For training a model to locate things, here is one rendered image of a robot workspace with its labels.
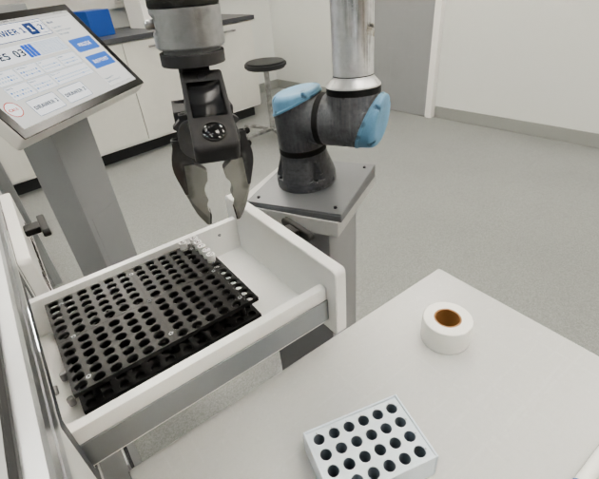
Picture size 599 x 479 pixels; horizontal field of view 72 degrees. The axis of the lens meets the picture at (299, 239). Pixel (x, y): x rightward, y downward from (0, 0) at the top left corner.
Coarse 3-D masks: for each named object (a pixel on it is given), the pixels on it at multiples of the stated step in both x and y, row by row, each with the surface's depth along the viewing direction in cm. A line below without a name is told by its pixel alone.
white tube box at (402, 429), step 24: (384, 408) 49; (312, 432) 47; (336, 432) 48; (360, 432) 47; (384, 432) 49; (408, 432) 47; (312, 456) 45; (336, 456) 45; (360, 456) 46; (384, 456) 44; (408, 456) 45; (432, 456) 44
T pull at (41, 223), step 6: (36, 216) 72; (42, 216) 72; (36, 222) 70; (42, 222) 70; (24, 228) 69; (30, 228) 69; (36, 228) 69; (42, 228) 68; (48, 228) 68; (30, 234) 69; (48, 234) 68
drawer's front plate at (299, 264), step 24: (264, 216) 63; (240, 240) 72; (264, 240) 64; (288, 240) 57; (264, 264) 67; (288, 264) 60; (312, 264) 54; (336, 264) 51; (336, 288) 52; (336, 312) 54
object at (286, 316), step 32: (224, 224) 69; (224, 256) 71; (64, 288) 57; (96, 288) 60; (256, 288) 63; (288, 288) 62; (320, 288) 53; (256, 320) 49; (288, 320) 51; (320, 320) 55; (224, 352) 47; (256, 352) 50; (64, 384) 51; (160, 384) 43; (192, 384) 45; (224, 384) 49; (64, 416) 47; (96, 416) 40; (128, 416) 42; (160, 416) 44; (96, 448) 41
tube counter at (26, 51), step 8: (40, 40) 111; (48, 40) 114; (56, 40) 116; (8, 48) 102; (16, 48) 104; (24, 48) 106; (32, 48) 108; (40, 48) 110; (48, 48) 112; (56, 48) 114; (64, 48) 116; (16, 56) 103; (24, 56) 105; (32, 56) 107
